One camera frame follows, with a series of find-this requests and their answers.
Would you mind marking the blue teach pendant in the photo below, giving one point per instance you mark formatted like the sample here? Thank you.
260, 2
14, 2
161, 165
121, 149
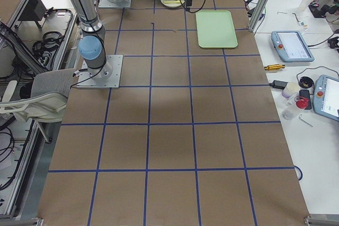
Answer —
325, 101
291, 46

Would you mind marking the black smartphone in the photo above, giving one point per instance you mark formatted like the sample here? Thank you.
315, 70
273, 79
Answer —
305, 95

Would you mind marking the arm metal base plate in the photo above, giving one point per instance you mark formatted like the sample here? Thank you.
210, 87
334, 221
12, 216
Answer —
114, 4
108, 77

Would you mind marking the light green plastic tray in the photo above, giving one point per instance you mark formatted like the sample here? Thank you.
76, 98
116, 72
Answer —
215, 29

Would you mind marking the red round cap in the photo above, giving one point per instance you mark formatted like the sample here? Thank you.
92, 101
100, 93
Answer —
301, 102

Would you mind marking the black power adapter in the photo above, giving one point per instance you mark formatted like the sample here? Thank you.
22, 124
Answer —
278, 84

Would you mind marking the white plastic cup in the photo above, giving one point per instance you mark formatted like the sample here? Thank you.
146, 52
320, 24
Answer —
290, 89

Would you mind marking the black round dish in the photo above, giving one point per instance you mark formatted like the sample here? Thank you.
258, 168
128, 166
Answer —
306, 82

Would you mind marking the grey white office chair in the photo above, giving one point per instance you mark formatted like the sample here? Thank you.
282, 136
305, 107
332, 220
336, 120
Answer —
48, 100

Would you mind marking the upper blue teach pendant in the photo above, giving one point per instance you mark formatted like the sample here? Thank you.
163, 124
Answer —
291, 46

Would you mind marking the clear plastic cup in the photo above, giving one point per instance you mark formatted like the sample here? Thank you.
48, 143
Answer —
290, 112

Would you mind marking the metal allen key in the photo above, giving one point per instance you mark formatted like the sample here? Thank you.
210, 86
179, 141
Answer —
304, 121

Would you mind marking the aluminium frame post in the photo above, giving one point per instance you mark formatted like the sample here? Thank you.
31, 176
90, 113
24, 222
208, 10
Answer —
260, 1

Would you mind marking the lower blue teach pendant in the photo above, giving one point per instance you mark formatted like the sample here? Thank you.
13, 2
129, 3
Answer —
325, 101

